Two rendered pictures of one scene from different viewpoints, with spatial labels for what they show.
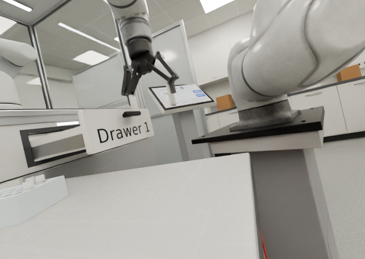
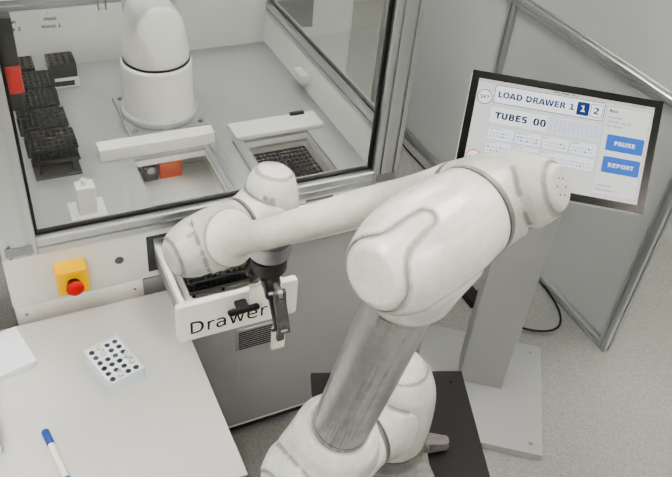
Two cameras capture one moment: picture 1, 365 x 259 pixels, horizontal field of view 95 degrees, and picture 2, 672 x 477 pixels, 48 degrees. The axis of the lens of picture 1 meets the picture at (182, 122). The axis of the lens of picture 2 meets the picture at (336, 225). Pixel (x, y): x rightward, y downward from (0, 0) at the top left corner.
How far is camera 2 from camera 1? 1.53 m
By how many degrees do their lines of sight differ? 53
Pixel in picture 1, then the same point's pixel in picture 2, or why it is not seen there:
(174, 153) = not seen: hidden behind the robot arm
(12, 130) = (139, 237)
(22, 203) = (113, 387)
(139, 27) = (260, 256)
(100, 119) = (197, 313)
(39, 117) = (169, 219)
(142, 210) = (143, 458)
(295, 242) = not seen: outside the picture
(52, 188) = (133, 376)
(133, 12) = not seen: hidden behind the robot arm
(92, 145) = (181, 336)
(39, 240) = (109, 431)
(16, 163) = (138, 267)
